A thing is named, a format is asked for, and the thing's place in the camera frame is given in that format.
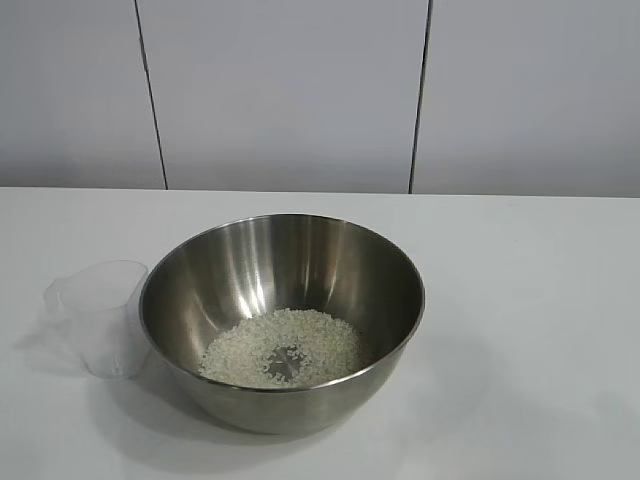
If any stainless steel mixing bowl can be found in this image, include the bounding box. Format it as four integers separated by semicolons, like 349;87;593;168
138;214;427;435

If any clear plastic measuring cup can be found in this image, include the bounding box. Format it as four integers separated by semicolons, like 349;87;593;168
17;259;150;382

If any white uncooked rice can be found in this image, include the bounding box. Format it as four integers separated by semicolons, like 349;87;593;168
199;307;363;389

